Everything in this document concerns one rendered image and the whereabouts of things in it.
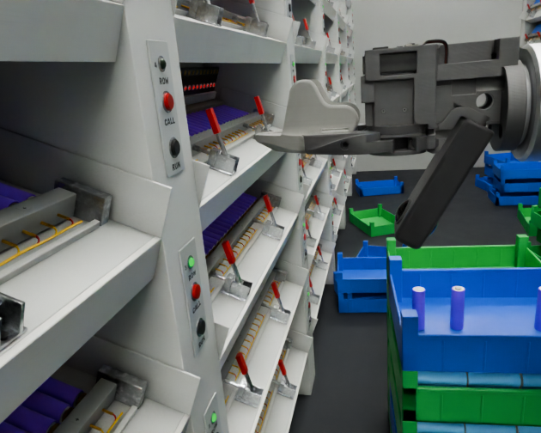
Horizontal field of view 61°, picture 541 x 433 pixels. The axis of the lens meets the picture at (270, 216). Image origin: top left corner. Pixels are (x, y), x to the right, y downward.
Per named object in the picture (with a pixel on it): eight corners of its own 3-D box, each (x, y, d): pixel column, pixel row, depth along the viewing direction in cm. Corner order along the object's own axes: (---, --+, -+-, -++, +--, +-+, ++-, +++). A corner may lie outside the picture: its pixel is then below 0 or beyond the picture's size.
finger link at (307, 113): (252, 83, 41) (358, 75, 39) (258, 150, 42) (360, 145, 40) (241, 85, 38) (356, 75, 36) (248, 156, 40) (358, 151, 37)
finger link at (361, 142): (309, 128, 41) (411, 121, 39) (310, 148, 41) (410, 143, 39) (300, 135, 37) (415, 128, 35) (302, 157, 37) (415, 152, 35)
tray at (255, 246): (293, 229, 115) (309, 178, 110) (211, 388, 59) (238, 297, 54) (217, 203, 117) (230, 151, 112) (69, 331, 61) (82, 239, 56)
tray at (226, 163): (287, 150, 109) (305, 93, 104) (190, 243, 53) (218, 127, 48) (208, 125, 111) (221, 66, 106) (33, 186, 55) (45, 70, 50)
